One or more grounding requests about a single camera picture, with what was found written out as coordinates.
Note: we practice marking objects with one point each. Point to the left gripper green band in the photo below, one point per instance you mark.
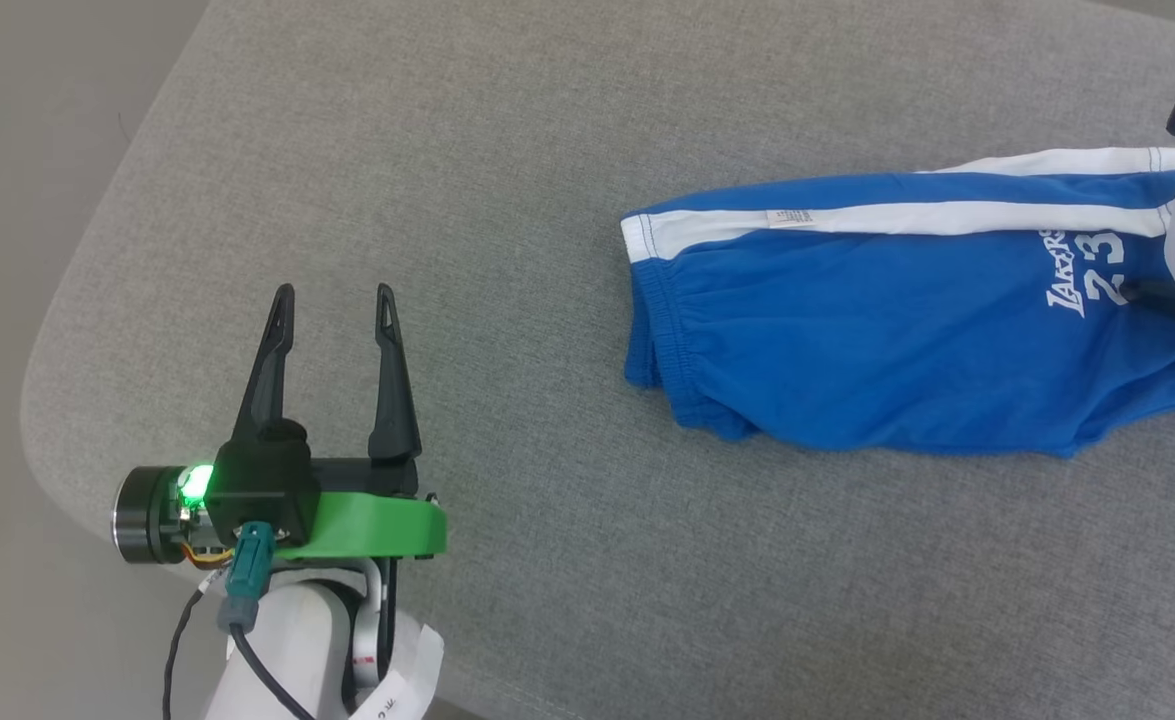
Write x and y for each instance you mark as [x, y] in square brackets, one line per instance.
[347, 525]

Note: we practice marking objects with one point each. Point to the blue white sports shorts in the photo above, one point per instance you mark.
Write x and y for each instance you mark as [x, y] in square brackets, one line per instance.
[897, 330]

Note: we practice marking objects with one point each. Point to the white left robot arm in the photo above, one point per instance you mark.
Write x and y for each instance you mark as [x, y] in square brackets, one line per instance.
[287, 650]

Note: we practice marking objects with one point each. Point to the white paper label tag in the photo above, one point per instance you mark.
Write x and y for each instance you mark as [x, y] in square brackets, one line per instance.
[402, 675]

